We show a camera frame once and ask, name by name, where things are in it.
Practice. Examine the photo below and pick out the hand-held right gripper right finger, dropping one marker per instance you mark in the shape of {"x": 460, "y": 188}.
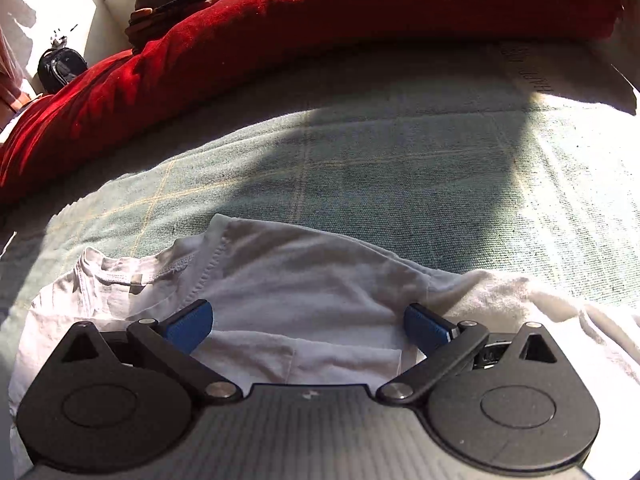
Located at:
{"x": 422, "y": 325}

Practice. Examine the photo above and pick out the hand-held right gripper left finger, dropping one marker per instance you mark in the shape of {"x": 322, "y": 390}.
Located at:
{"x": 192, "y": 322}

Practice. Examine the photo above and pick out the white printed t-shirt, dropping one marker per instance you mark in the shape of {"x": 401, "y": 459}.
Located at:
{"x": 300, "y": 270}

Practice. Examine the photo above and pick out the green plaid bed sheet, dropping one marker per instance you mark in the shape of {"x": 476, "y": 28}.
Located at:
{"x": 400, "y": 160}

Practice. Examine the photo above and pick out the black round bag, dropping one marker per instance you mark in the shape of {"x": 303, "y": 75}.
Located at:
{"x": 62, "y": 70}

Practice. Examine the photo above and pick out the pink curtain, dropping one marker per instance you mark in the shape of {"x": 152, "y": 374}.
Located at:
{"x": 10, "y": 85}

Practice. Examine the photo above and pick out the red quilt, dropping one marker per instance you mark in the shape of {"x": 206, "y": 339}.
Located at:
{"x": 325, "y": 35}

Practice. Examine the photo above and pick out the dark smartphone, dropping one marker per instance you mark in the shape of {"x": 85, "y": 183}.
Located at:
{"x": 182, "y": 2}

